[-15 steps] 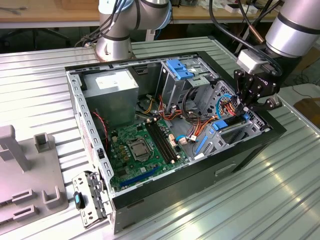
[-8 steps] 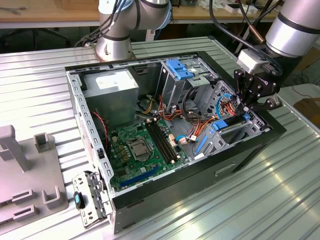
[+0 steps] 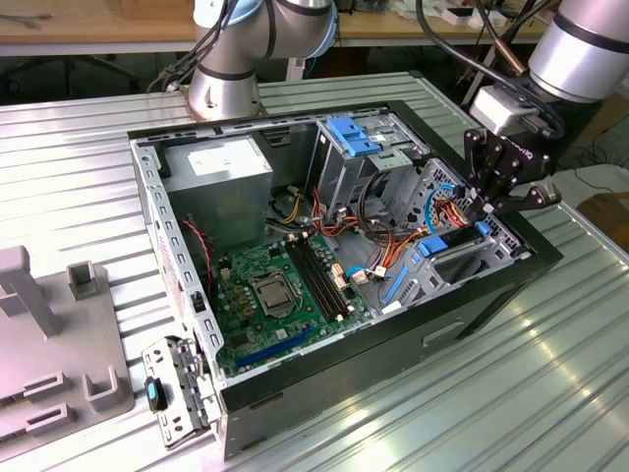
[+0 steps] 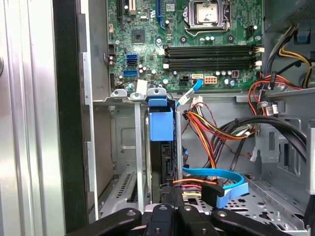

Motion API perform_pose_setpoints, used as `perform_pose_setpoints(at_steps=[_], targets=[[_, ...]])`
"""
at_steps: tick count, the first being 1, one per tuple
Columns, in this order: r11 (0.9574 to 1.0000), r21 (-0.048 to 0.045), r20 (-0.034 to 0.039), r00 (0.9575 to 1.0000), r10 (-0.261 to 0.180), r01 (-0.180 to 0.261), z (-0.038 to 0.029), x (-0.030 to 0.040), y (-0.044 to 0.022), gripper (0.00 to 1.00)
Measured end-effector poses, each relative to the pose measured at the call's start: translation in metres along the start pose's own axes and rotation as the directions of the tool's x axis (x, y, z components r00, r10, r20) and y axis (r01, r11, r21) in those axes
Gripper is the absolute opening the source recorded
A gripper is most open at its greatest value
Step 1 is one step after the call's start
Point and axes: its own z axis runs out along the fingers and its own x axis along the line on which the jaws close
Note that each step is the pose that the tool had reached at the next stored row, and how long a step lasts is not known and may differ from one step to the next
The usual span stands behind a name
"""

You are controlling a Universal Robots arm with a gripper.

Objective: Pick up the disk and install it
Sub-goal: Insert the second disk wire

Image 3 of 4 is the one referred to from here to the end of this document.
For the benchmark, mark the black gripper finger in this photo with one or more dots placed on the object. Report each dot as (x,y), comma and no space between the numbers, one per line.
(535,199)
(479,157)

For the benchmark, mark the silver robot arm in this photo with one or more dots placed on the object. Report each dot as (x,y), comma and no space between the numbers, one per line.
(221,93)

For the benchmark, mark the metal disk bay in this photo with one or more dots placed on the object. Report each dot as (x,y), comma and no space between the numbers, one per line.
(501,246)

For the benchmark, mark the large brown cardboard box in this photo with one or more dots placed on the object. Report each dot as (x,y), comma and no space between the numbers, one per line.
(614,123)

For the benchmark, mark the blue plastic drive latch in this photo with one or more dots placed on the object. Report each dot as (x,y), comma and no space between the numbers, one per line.
(351,137)

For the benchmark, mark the white small box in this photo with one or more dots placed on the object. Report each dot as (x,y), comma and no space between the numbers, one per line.
(462,17)

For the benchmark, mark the metal drive cage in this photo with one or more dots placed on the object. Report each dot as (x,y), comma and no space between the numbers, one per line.
(339,182)

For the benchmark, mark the black RAM slot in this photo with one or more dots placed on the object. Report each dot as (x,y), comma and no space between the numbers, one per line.
(322,280)
(328,280)
(309,280)
(315,280)

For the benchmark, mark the black PC case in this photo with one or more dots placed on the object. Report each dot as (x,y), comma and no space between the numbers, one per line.
(368,364)

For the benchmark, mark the green motherboard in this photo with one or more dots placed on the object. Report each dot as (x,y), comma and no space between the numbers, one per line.
(300,327)

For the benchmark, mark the silver CPU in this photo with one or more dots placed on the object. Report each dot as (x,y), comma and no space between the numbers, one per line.
(273,296)

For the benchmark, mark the grey power supply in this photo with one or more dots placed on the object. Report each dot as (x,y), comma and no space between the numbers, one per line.
(221,206)

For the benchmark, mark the CPU socket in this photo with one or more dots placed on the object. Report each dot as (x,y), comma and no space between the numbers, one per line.
(255,297)

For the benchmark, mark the blue expansion slot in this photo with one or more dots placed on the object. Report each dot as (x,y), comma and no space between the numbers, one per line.
(270,351)

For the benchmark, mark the small black clip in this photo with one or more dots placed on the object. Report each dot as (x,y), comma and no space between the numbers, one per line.
(197,302)

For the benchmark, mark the black tab with blue stripe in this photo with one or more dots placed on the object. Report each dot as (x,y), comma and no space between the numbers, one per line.
(153,393)

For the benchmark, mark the long wooden desk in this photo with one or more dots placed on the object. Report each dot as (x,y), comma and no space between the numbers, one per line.
(98,27)

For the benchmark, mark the grey parts rack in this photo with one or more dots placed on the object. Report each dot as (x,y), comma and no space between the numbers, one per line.
(59,344)

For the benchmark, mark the metal expansion bracket latch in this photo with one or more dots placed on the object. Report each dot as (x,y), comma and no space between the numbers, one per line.
(169,428)

